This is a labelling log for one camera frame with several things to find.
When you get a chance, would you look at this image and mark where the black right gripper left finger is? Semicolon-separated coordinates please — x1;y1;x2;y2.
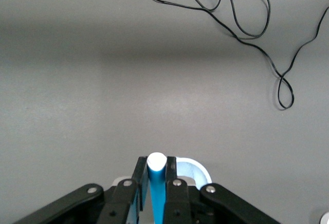
12;156;150;224

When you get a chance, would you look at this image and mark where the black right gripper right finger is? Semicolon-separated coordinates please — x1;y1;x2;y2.
163;156;281;224

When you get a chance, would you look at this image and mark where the blue marker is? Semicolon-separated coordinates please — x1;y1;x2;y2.
146;152;167;224

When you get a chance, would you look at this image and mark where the translucent blue cup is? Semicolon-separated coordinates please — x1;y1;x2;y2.
125;157;213;224

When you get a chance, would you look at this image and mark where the black table cable with loop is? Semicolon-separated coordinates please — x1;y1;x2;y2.
140;0;329;110

